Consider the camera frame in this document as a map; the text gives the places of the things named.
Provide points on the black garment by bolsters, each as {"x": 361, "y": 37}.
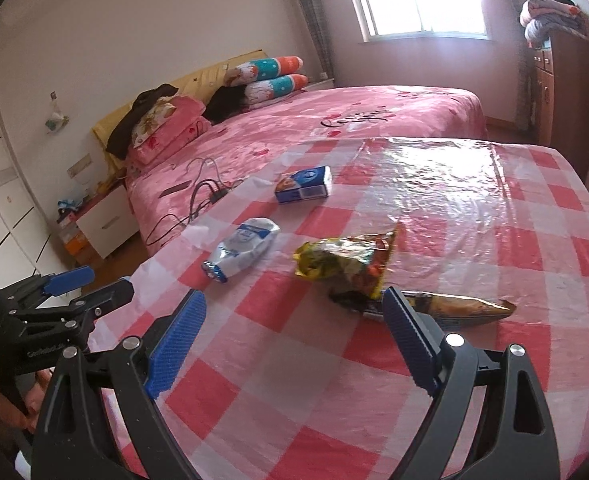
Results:
{"x": 226, "y": 102}

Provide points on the pink bed cover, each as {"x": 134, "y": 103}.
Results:
{"x": 245, "y": 143}

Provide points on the white nightstand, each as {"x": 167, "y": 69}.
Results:
{"x": 109, "y": 222}

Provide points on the folded blankets on cabinet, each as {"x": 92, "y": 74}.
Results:
{"x": 539, "y": 17}

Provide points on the right grey curtain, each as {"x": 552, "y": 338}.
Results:
{"x": 523, "y": 108}

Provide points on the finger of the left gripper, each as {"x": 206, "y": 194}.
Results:
{"x": 101, "y": 301}
{"x": 32, "y": 292}

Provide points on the person's left hand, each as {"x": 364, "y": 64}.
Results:
{"x": 12, "y": 417}

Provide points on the blue tissue pack Vinda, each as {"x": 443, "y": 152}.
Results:
{"x": 306, "y": 184}

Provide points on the red checkered plastic tablecloth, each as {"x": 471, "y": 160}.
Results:
{"x": 281, "y": 383}

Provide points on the colourful bolster pillow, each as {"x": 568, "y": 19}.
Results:
{"x": 262, "y": 69}
{"x": 259, "y": 92}

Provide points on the brown wooden cabinet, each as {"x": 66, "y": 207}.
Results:
{"x": 561, "y": 97}

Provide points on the pink pillow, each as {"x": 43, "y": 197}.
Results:
{"x": 186, "y": 125}

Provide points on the lower colourful bolster pillow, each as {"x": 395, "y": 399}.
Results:
{"x": 259, "y": 92}

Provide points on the black phone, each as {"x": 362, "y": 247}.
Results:
{"x": 175, "y": 188}

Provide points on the left grey curtain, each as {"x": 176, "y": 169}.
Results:
{"x": 315, "y": 18}

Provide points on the floral pillow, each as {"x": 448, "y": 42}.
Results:
{"x": 155, "y": 118}

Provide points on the brown gold snack wrapper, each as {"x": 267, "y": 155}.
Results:
{"x": 449, "y": 311}

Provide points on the yellow wooden headboard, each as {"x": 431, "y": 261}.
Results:
{"x": 200, "y": 85}

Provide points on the grey curtain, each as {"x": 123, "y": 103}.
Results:
{"x": 315, "y": 18}
{"x": 523, "y": 108}

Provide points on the black power adapter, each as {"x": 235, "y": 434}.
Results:
{"x": 218, "y": 194}

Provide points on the black garment on headboard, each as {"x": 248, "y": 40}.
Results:
{"x": 121, "y": 136}

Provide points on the silver blue pouch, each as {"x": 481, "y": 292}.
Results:
{"x": 241, "y": 249}

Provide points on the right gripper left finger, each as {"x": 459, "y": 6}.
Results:
{"x": 74, "y": 439}

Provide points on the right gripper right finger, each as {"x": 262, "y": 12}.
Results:
{"x": 514, "y": 438}

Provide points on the upper colourful bolster pillow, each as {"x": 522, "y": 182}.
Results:
{"x": 262, "y": 69}

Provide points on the yellow green snack bag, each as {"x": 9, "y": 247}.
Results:
{"x": 359, "y": 260}

